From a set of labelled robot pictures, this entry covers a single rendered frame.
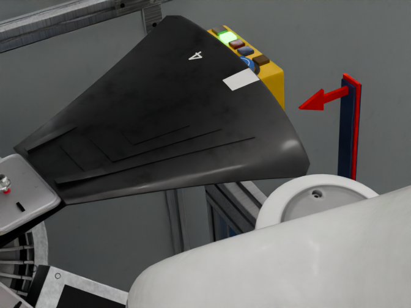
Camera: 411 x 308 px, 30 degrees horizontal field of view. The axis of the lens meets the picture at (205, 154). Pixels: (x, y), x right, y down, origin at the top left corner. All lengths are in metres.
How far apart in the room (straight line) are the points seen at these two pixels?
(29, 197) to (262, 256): 0.35
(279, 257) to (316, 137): 1.55
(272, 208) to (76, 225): 1.25
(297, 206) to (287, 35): 1.26
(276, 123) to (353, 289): 0.42
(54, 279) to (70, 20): 0.74
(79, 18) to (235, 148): 0.79
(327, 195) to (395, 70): 1.51
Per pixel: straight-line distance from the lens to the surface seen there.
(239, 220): 1.16
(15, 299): 0.70
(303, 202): 0.43
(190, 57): 0.75
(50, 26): 1.41
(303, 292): 0.33
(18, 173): 0.68
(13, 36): 1.40
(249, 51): 1.06
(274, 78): 1.02
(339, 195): 0.44
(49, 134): 0.70
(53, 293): 0.76
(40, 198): 0.65
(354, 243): 0.32
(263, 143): 0.69
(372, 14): 1.80
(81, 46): 1.44
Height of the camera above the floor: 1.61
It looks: 38 degrees down
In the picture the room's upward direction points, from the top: 5 degrees counter-clockwise
